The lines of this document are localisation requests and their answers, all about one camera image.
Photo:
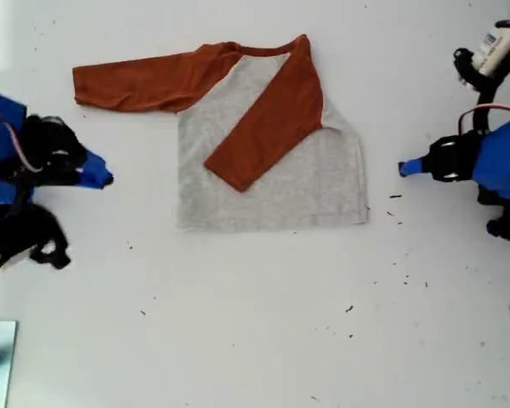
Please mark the grey t-shirt with brown sleeves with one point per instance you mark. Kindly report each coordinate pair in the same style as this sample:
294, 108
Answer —
280, 191

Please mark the steel plate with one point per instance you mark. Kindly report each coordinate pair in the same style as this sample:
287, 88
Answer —
4, 361

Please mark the black camera stalk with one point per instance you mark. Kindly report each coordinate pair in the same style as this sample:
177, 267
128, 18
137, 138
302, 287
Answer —
51, 229
478, 83

